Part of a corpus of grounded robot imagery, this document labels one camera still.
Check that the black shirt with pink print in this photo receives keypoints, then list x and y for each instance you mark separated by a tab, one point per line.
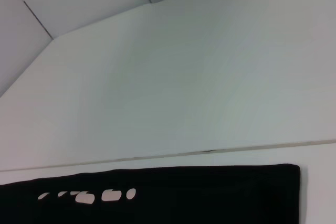
183	197

